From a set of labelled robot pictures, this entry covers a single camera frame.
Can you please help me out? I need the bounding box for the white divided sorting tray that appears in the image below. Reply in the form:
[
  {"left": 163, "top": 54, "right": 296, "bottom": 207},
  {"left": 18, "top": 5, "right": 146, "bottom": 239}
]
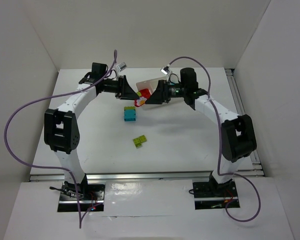
[{"left": 135, "top": 77, "right": 163, "bottom": 111}]

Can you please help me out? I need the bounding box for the green long lego brick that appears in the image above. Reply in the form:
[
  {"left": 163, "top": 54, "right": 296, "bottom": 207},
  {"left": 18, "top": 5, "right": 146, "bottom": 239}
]
[{"left": 124, "top": 106, "right": 136, "bottom": 111}]

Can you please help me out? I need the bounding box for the red flower oval lego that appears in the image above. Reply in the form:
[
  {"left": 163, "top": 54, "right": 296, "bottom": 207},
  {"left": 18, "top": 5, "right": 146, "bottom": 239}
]
[{"left": 134, "top": 96, "right": 147, "bottom": 108}]

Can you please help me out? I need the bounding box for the green square lego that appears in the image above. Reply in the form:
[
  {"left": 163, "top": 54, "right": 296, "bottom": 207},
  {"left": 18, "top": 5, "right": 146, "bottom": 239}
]
[
  {"left": 138, "top": 135, "right": 147, "bottom": 144},
  {"left": 132, "top": 138, "right": 142, "bottom": 148}
]

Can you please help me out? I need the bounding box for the red top lego brick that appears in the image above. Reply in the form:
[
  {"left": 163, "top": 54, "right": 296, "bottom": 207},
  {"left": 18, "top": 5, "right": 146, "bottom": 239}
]
[{"left": 139, "top": 88, "right": 152, "bottom": 99}]

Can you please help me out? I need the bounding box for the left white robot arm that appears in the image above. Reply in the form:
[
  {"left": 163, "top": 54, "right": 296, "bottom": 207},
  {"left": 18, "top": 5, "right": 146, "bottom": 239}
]
[{"left": 43, "top": 62, "right": 139, "bottom": 195}]

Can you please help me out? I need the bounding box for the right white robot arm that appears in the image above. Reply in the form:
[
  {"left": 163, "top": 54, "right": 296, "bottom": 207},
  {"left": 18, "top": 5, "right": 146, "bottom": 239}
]
[{"left": 145, "top": 67, "right": 257, "bottom": 194}]

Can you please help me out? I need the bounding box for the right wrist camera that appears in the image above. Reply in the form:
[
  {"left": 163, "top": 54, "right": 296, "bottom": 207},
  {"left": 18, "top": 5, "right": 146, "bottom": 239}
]
[{"left": 160, "top": 64, "right": 171, "bottom": 76}]

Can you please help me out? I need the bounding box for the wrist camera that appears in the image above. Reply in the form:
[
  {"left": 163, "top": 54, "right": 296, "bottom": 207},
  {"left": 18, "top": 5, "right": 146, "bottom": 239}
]
[
  {"left": 160, "top": 64, "right": 171, "bottom": 76},
  {"left": 116, "top": 62, "right": 127, "bottom": 72}
]

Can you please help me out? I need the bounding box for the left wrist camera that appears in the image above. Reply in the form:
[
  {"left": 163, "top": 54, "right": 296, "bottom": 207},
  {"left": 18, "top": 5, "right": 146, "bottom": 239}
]
[{"left": 116, "top": 62, "right": 127, "bottom": 72}]

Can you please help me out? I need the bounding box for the aluminium side rail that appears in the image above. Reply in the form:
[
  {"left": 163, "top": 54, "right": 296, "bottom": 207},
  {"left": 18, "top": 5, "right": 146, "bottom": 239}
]
[{"left": 224, "top": 68, "right": 265, "bottom": 177}]

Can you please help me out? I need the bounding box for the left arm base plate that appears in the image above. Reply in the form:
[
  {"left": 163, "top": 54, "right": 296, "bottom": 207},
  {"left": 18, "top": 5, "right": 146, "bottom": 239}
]
[{"left": 49, "top": 184, "right": 106, "bottom": 213}]

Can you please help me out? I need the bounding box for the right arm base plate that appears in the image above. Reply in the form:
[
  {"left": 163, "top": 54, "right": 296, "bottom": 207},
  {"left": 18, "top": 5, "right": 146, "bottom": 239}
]
[{"left": 188, "top": 181, "right": 240, "bottom": 210}]

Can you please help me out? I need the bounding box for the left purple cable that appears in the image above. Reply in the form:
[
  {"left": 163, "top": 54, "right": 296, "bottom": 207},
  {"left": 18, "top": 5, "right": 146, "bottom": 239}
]
[{"left": 3, "top": 49, "right": 119, "bottom": 230}]

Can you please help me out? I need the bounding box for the aluminium front rail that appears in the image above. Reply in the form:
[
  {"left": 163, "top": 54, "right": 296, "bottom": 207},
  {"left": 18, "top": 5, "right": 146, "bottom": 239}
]
[{"left": 29, "top": 170, "right": 266, "bottom": 183}]

